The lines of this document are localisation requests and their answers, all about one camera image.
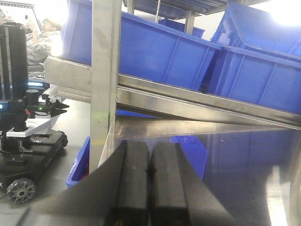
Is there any stainless steel shelf rack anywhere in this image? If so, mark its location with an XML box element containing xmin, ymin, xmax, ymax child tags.
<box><xmin>45</xmin><ymin>0</ymin><xmax>301</xmax><ymax>172</ymax></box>

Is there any black mobile robot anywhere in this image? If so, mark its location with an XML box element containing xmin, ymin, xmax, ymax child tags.
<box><xmin>0</xmin><ymin>23</ymin><xmax>68</xmax><ymax>204</ymax></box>

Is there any blue bin on floor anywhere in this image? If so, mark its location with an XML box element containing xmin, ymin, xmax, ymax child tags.
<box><xmin>65</xmin><ymin>135</ymin><xmax>208</xmax><ymax>187</ymax></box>

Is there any blue bin upper right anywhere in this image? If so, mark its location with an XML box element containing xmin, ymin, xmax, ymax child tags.
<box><xmin>201</xmin><ymin>1</ymin><xmax>301</xmax><ymax>114</ymax></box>

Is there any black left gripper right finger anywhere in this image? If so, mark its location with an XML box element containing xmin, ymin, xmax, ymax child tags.
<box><xmin>150</xmin><ymin>142</ymin><xmax>238</xmax><ymax>226</ymax></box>

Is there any blue bin upper left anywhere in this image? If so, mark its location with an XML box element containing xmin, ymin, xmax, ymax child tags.
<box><xmin>61</xmin><ymin>0</ymin><xmax>221</xmax><ymax>90</ymax></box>

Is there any person in grey hoodie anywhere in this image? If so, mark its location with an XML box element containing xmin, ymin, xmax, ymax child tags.
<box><xmin>25</xmin><ymin>18</ymin><xmax>62</xmax><ymax>66</ymax></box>

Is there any blue bin behind rack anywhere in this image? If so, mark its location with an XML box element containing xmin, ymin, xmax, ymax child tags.
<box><xmin>158</xmin><ymin>18</ymin><xmax>205</xmax><ymax>38</ymax></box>

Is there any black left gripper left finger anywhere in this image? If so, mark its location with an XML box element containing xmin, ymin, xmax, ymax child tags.
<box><xmin>23</xmin><ymin>140</ymin><xmax>149</xmax><ymax>226</ymax></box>

